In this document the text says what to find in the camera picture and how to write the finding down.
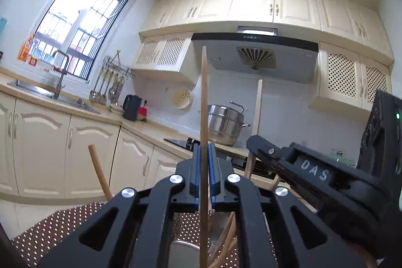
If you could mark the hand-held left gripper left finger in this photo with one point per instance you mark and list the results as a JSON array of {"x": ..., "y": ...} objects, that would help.
[{"x": 196, "y": 177}]

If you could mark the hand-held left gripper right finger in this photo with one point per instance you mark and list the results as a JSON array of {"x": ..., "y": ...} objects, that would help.
[{"x": 213, "y": 173}]

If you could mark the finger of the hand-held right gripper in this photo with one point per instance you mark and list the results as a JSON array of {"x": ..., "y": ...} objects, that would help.
[{"x": 267, "y": 151}]

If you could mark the bundle of wooden chopsticks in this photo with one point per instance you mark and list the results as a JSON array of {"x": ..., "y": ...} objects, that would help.
[{"x": 256, "y": 104}]

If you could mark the single wooden chopstick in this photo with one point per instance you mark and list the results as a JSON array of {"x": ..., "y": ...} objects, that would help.
[{"x": 204, "y": 98}]

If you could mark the wooden board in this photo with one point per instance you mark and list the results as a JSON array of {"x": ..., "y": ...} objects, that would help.
[{"x": 234, "y": 150}]

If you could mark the green electric cooker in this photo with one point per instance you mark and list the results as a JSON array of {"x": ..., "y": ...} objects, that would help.
[{"x": 342, "y": 159}]

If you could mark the black gas hob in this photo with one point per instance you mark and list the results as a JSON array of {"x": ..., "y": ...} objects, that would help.
[{"x": 177, "y": 143}]

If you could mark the steel steamer pot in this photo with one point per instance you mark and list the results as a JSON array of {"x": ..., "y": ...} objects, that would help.
[{"x": 226, "y": 126}]

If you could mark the beige stone countertop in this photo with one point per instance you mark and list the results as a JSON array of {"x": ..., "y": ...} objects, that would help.
[{"x": 141, "y": 128}]

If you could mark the black kettle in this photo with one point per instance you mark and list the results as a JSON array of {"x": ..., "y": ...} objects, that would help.
[{"x": 131, "y": 108}]

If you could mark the black range hood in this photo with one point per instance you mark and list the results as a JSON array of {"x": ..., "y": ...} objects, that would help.
[{"x": 282, "y": 54}]

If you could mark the wide lattice door cabinet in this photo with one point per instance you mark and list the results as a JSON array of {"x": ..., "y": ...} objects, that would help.
[{"x": 342, "y": 76}]

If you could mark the steel skimmer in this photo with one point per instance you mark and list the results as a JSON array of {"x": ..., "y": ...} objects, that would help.
[{"x": 114, "y": 89}]

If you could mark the steel slotted turner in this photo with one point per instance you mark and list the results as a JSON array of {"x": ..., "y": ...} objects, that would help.
[{"x": 104, "y": 99}]

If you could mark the steel spatula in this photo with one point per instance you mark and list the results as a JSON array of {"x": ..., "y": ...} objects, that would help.
[{"x": 100, "y": 97}]

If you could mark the small lattice door cabinet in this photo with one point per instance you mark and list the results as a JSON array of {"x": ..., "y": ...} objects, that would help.
[{"x": 169, "y": 51}]

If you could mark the steel ladle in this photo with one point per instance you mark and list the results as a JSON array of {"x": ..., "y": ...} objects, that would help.
[{"x": 93, "y": 95}]

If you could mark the cream upper cabinets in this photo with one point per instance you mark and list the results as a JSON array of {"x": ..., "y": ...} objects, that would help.
[{"x": 251, "y": 4}]

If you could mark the cream cabinets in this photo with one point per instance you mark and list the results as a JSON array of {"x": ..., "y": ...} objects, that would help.
[
  {"x": 40, "y": 155},
  {"x": 251, "y": 4}
]

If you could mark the steel sink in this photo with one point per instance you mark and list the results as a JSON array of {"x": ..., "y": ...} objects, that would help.
[{"x": 62, "y": 100}]

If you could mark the cream lower cabinets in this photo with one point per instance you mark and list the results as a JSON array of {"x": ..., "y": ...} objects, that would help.
[{"x": 40, "y": 155}]

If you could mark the brown polka dot tablecloth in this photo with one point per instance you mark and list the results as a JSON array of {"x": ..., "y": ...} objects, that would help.
[{"x": 47, "y": 233}]

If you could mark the steel faucet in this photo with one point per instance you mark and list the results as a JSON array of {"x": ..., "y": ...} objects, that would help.
[{"x": 58, "y": 79}]

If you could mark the barred window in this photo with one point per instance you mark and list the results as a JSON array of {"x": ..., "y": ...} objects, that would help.
[{"x": 81, "y": 20}]

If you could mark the small red yellow box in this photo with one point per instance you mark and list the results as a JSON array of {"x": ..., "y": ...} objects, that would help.
[{"x": 33, "y": 60}]

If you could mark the orange dish soap bottle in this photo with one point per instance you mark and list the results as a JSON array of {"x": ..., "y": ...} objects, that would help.
[{"x": 25, "y": 49}]

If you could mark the teal carton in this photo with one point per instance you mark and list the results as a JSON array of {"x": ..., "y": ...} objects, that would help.
[{"x": 2, "y": 26}]

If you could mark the round trivet on wall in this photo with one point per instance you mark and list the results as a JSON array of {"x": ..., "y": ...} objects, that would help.
[{"x": 182, "y": 97}]

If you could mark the wall utensil rack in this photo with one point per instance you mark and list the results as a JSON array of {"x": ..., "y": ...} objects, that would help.
[{"x": 119, "y": 65}]

